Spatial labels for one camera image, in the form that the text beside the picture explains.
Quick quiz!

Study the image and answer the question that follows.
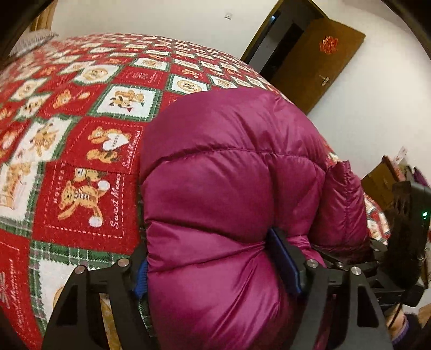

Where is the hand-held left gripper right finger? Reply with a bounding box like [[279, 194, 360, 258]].
[[267, 227, 393, 350]]

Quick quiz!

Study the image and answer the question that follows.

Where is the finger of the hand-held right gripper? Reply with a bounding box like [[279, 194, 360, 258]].
[[369, 279, 421, 309], [323, 238, 391, 271]]

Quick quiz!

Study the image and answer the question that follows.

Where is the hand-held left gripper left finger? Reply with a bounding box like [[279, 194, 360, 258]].
[[42, 242, 159, 350]]

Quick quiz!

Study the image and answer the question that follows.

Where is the magenta puffer jacket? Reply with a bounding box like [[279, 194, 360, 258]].
[[138, 89, 373, 350]]

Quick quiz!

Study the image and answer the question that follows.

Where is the person's right forearm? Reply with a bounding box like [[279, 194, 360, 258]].
[[387, 304, 428, 350]]

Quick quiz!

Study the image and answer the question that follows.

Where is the brown wooden cabinet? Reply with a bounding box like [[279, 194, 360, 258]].
[[360, 155, 409, 206]]

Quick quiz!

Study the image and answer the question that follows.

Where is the red printed bear blanket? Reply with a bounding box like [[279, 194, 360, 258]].
[[0, 32, 391, 350]]

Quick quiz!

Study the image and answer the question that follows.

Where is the brown wooden door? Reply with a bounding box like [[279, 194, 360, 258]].
[[269, 18, 366, 115]]

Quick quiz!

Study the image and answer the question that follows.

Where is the red door decoration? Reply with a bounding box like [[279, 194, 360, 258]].
[[319, 35, 339, 54]]

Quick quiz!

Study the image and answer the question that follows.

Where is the striped pillow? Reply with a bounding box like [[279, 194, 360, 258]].
[[8, 30, 59, 56]]

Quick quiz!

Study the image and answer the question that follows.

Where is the dark wooden door frame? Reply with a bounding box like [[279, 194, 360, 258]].
[[241, 0, 329, 79]]

